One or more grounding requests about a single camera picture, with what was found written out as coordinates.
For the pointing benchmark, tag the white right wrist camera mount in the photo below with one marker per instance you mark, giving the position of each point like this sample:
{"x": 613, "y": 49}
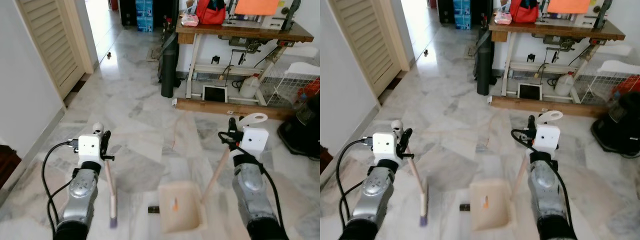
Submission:
{"x": 255, "y": 141}
{"x": 547, "y": 137}

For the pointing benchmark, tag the white framed tablet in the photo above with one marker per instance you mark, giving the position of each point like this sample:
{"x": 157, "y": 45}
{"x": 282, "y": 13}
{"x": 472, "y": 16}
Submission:
{"x": 215, "y": 93}
{"x": 530, "y": 91}

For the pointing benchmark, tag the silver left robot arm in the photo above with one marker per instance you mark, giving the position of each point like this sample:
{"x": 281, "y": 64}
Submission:
{"x": 80, "y": 192}
{"x": 372, "y": 192}

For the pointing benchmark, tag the orange sheet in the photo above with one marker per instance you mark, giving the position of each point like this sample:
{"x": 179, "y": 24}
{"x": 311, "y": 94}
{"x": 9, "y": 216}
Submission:
{"x": 569, "y": 5}
{"x": 256, "y": 6}

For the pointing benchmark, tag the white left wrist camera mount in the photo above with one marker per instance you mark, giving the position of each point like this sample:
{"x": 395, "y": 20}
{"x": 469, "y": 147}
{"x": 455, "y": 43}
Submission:
{"x": 89, "y": 145}
{"x": 385, "y": 145}

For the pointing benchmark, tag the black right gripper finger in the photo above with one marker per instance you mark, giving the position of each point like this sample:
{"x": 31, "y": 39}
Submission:
{"x": 531, "y": 122}
{"x": 232, "y": 124}

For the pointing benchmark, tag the pink packet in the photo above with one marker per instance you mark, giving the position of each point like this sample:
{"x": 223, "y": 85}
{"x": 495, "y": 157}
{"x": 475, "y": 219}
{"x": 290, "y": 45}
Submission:
{"x": 502, "y": 18}
{"x": 189, "y": 20}

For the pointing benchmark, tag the black rolled mat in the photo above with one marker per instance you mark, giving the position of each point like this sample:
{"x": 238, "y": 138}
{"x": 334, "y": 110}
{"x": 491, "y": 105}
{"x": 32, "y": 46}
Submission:
{"x": 169, "y": 70}
{"x": 484, "y": 67}

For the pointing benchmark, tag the dark wooden furniture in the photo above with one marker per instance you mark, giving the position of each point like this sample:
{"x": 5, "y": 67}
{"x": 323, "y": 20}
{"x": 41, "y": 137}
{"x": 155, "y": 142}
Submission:
{"x": 7, "y": 165}
{"x": 325, "y": 160}

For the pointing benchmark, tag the white plastic jug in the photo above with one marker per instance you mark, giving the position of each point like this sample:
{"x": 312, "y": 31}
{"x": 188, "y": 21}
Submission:
{"x": 249, "y": 87}
{"x": 564, "y": 85}

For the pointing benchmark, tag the small black floor object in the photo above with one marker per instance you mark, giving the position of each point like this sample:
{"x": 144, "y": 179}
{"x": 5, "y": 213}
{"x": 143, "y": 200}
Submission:
{"x": 465, "y": 207}
{"x": 153, "y": 209}

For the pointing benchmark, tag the beige broom with purple bristles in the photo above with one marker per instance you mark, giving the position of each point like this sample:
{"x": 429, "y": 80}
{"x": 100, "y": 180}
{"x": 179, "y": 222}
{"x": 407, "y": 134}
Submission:
{"x": 111, "y": 190}
{"x": 421, "y": 192}

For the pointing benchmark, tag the long wooden plank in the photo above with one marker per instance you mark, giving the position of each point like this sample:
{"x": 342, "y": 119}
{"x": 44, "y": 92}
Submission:
{"x": 225, "y": 107}
{"x": 540, "y": 105}

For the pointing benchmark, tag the beige louvred door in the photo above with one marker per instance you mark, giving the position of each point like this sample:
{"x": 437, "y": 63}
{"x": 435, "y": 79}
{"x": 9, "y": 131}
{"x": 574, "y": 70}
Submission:
{"x": 370, "y": 40}
{"x": 50, "y": 40}

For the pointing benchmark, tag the white folded cloth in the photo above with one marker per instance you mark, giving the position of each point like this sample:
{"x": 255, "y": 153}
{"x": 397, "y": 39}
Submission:
{"x": 302, "y": 69}
{"x": 620, "y": 66}

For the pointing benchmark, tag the blue box stack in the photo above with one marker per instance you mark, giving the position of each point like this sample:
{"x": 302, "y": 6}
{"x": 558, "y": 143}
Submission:
{"x": 144, "y": 15}
{"x": 462, "y": 14}

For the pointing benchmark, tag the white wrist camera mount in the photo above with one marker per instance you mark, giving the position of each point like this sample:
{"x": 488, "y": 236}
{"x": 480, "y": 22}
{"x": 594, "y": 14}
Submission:
{"x": 385, "y": 145}
{"x": 89, "y": 145}
{"x": 547, "y": 137}
{"x": 255, "y": 141}

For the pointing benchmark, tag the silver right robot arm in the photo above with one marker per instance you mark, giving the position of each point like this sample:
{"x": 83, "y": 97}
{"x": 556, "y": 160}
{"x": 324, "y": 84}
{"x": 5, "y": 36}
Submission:
{"x": 252, "y": 192}
{"x": 547, "y": 192}

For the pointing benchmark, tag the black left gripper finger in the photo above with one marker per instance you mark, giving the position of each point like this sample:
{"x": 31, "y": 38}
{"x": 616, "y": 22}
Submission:
{"x": 106, "y": 138}
{"x": 407, "y": 136}

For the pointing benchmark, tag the red bag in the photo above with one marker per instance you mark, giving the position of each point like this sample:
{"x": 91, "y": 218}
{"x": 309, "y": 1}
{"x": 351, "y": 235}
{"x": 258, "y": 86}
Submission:
{"x": 524, "y": 11}
{"x": 210, "y": 12}

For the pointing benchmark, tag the wooden sewing table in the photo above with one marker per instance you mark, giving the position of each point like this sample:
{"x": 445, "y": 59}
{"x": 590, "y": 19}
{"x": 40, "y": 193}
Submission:
{"x": 550, "y": 31}
{"x": 240, "y": 32}

